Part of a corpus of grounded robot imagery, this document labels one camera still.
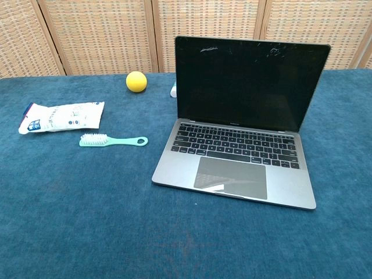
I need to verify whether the white wet wipes pack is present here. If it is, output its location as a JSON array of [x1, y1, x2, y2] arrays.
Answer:
[[18, 101, 105, 135]]

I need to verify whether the dark blue table cloth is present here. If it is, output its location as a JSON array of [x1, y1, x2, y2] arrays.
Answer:
[[0, 69, 372, 279]]

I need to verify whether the mint green scrub brush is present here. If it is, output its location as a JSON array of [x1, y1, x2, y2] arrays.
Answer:
[[78, 133, 149, 148]]

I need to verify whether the grey aluminium laptop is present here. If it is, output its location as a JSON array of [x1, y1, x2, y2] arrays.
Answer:
[[151, 35, 332, 210]]

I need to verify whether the woven bamboo screen panel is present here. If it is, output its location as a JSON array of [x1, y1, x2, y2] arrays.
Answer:
[[260, 0, 372, 70], [151, 0, 267, 73], [0, 0, 66, 79], [357, 40, 372, 70], [37, 0, 160, 76]]

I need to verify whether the yellow foam ball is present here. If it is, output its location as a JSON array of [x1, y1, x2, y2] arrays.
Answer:
[[126, 71, 148, 94]]

